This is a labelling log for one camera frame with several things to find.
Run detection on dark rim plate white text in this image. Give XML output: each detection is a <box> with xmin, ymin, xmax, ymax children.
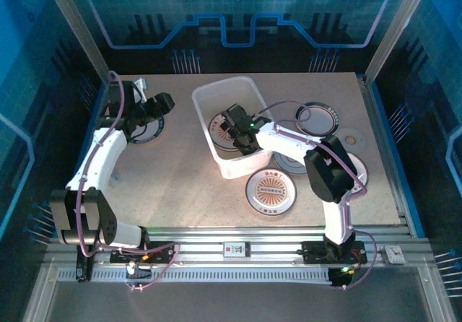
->
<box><xmin>128</xmin><ymin>115</ymin><xmax>165</xmax><ymax>145</ymax></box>

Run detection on white plastic bin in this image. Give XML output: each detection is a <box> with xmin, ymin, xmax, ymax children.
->
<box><xmin>191</xmin><ymin>75</ymin><xmax>272</xmax><ymax>180</ymax></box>

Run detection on white plate orange sunburst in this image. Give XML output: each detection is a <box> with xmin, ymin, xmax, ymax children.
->
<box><xmin>208</xmin><ymin>111</ymin><xmax>256</xmax><ymax>154</ymax></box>
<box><xmin>245</xmin><ymin>167</ymin><xmax>297</xmax><ymax>216</ymax></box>

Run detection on white plate green clover outline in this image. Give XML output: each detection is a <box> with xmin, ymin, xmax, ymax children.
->
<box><xmin>272</xmin><ymin>151</ymin><xmax>308</xmax><ymax>177</ymax></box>

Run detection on green rim plate red ring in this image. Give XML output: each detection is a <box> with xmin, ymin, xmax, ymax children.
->
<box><xmin>295</xmin><ymin>101</ymin><xmax>341</xmax><ymax>138</ymax></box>

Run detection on dark rim plate red labels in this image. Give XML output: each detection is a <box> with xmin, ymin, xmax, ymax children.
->
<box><xmin>346</xmin><ymin>152</ymin><xmax>370</xmax><ymax>194</ymax></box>

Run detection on white disc with hole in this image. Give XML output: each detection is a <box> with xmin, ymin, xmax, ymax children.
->
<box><xmin>338</xmin><ymin>126</ymin><xmax>367</xmax><ymax>147</ymax></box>

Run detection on white box red sticker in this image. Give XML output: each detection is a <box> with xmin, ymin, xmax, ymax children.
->
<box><xmin>223</xmin><ymin>241</ymin><xmax>250</xmax><ymax>258</ymax></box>

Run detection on small black adapter with LED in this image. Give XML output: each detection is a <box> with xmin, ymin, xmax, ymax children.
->
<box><xmin>125</xmin><ymin>260</ymin><xmax>152</xmax><ymax>279</ymax></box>
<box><xmin>328</xmin><ymin>266</ymin><xmax>357</xmax><ymax>289</ymax></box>

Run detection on black elongated device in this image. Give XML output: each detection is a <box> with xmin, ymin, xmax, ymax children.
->
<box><xmin>75</xmin><ymin>253</ymin><xmax>93</xmax><ymax>283</ymax></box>

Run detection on small white timer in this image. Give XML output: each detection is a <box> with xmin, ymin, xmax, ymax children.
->
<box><xmin>381</xmin><ymin>245</ymin><xmax>408</xmax><ymax>266</ymax></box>

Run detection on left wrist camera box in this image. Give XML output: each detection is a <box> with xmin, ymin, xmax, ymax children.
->
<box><xmin>109</xmin><ymin>78</ymin><xmax>149</xmax><ymax>103</ymax></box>

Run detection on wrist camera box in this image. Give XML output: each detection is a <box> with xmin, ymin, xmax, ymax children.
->
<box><xmin>221</xmin><ymin>103</ymin><xmax>253</xmax><ymax>130</ymax></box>
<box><xmin>109</xmin><ymin>78</ymin><xmax>149</xmax><ymax>103</ymax></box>

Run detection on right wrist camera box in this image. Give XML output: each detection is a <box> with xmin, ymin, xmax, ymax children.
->
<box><xmin>221</xmin><ymin>103</ymin><xmax>253</xmax><ymax>130</ymax></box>

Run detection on aluminium frame post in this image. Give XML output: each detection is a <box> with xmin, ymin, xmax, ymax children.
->
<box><xmin>364</xmin><ymin>0</ymin><xmax>436</xmax><ymax>84</ymax></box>
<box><xmin>39</xmin><ymin>0</ymin><xmax>115</xmax><ymax>87</ymax></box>

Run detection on aluminium extrusion rail base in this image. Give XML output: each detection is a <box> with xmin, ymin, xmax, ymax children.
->
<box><xmin>43</xmin><ymin>226</ymin><xmax>434</xmax><ymax>269</ymax></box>

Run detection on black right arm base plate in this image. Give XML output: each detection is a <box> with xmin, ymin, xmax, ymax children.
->
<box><xmin>301</xmin><ymin>240</ymin><xmax>365</xmax><ymax>264</ymax></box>

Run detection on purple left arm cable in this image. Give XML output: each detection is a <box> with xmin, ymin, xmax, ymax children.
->
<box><xmin>74</xmin><ymin>70</ymin><xmax>180</xmax><ymax>293</ymax></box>

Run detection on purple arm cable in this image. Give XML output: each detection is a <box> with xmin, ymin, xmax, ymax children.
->
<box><xmin>257</xmin><ymin>100</ymin><xmax>378</xmax><ymax>291</ymax></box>
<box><xmin>74</xmin><ymin>70</ymin><xmax>180</xmax><ymax>293</ymax></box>

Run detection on aluminium side rail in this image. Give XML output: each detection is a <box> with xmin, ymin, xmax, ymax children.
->
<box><xmin>355</xmin><ymin>72</ymin><xmax>427</xmax><ymax>238</ymax></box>

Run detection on grey slotted cable duct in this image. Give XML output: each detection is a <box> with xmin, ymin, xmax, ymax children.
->
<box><xmin>56</xmin><ymin>266</ymin><xmax>333</xmax><ymax>283</ymax></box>

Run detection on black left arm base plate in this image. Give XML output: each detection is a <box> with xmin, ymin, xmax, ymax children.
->
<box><xmin>109</xmin><ymin>240</ymin><xmax>174</xmax><ymax>264</ymax></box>

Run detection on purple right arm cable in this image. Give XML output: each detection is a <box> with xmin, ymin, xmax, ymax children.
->
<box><xmin>257</xmin><ymin>100</ymin><xmax>378</xmax><ymax>291</ymax></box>

